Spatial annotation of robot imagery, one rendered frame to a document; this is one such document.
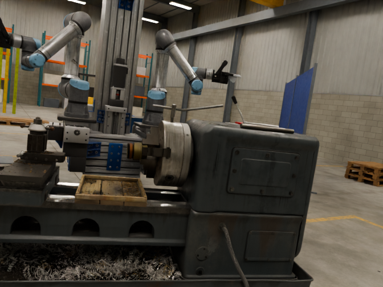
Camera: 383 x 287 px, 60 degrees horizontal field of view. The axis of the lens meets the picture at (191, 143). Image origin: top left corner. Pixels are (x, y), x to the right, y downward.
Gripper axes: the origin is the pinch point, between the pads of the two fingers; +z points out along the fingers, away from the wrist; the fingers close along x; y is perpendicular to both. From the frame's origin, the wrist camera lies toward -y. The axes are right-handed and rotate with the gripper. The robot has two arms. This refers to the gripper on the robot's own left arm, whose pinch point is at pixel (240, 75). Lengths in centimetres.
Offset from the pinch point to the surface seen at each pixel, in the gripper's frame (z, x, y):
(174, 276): -30, 113, 86
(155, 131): -48, 80, 30
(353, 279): 130, -14, 161
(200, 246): -20, 107, 74
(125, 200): -55, 110, 55
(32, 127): -102, 94, 32
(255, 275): 8, 103, 88
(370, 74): 561, -914, -31
